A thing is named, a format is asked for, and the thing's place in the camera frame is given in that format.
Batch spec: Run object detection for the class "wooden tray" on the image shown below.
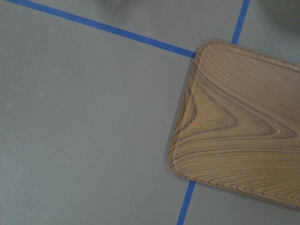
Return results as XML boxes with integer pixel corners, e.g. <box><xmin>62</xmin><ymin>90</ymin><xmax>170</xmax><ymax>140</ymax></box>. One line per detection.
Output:
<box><xmin>168</xmin><ymin>41</ymin><xmax>300</xmax><ymax>209</ymax></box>

